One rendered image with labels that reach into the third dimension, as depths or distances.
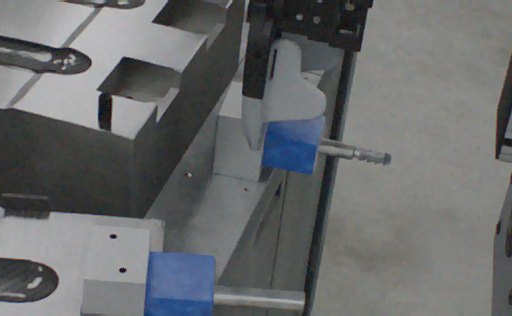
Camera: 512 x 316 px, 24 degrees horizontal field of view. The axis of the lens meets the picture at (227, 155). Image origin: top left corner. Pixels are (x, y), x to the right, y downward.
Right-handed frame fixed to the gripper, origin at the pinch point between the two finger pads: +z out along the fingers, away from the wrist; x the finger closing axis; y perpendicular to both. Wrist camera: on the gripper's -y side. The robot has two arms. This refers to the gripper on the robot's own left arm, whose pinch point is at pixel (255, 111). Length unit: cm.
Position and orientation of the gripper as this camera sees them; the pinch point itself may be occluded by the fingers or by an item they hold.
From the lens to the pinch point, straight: 90.7
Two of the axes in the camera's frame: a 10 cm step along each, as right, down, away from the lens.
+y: 9.7, 2.0, -1.2
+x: 2.1, -5.4, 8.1
